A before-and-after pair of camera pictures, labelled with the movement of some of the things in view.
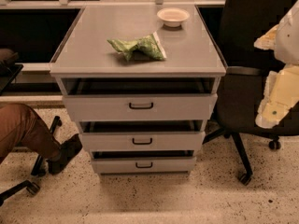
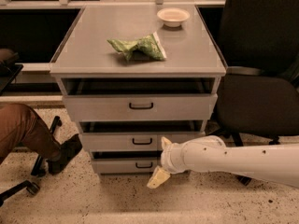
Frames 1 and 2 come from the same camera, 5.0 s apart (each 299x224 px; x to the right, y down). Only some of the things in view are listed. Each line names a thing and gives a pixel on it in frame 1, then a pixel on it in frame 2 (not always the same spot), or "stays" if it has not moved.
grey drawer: [140, 107] stays
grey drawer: [144, 164] stays
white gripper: [288, 36] → [168, 158]
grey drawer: [143, 141] stays
